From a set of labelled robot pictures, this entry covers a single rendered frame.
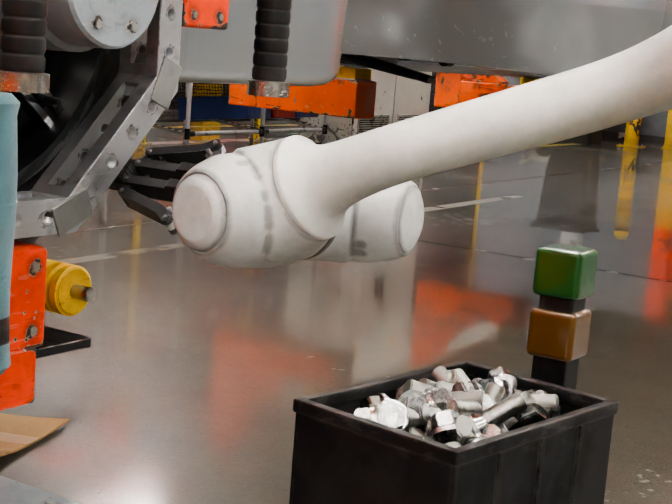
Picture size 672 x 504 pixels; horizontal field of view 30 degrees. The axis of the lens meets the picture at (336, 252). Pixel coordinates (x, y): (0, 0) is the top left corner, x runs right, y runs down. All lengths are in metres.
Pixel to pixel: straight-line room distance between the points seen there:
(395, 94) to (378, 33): 6.02
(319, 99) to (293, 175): 4.29
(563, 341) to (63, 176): 0.67
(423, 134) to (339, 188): 0.09
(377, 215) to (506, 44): 2.43
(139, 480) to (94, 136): 1.00
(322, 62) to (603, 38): 1.75
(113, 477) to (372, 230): 1.22
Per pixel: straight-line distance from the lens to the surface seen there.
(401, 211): 1.25
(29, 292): 1.37
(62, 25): 1.21
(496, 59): 3.66
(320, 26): 2.01
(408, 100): 10.00
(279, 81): 1.30
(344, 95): 5.35
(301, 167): 1.13
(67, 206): 1.40
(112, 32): 1.22
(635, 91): 1.15
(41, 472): 2.39
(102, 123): 1.49
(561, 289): 1.01
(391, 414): 0.84
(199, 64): 1.77
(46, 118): 1.52
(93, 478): 2.36
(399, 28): 3.75
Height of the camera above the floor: 0.80
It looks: 9 degrees down
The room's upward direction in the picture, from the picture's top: 4 degrees clockwise
